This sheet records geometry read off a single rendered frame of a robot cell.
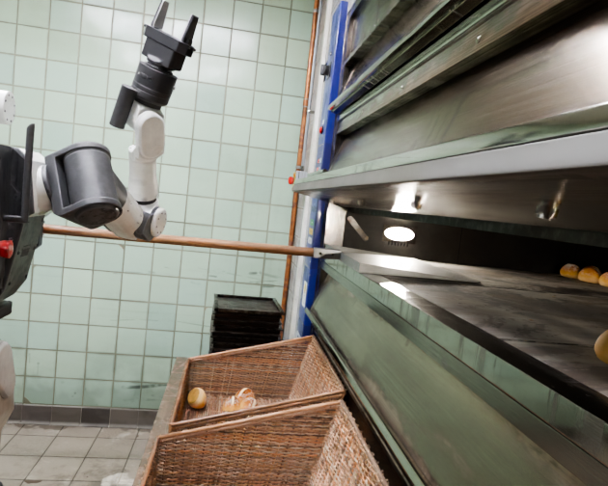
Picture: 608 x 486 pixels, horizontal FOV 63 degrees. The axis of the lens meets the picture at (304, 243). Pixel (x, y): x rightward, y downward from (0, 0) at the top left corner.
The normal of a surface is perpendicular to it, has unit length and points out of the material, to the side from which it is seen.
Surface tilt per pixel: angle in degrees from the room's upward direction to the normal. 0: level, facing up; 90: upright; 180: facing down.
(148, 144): 114
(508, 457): 70
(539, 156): 79
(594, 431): 90
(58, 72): 90
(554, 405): 90
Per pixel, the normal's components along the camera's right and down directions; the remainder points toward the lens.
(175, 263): 0.15, 0.09
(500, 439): -0.89, -0.43
